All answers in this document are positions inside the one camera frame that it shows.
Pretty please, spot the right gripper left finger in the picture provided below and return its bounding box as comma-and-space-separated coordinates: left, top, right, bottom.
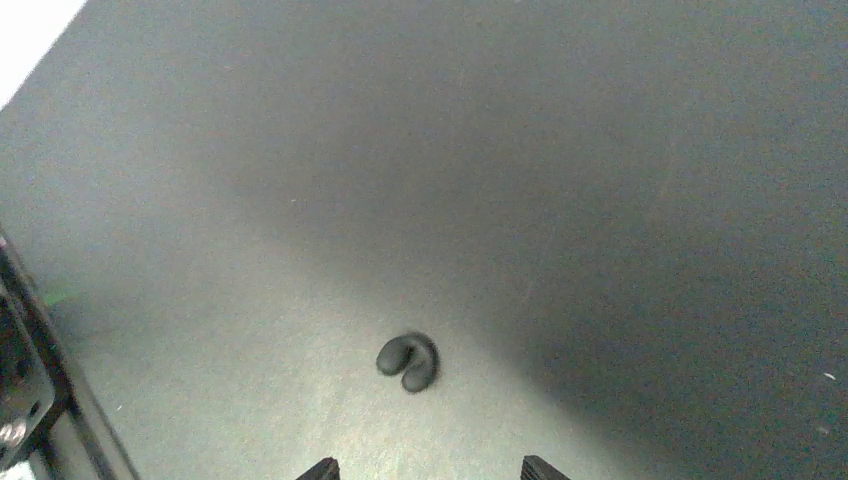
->
297, 457, 340, 480

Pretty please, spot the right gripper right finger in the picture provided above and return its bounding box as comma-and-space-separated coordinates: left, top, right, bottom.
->
520, 455, 570, 480

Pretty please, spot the black earbud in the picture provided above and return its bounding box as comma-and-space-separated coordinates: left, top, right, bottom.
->
375, 332, 440, 394

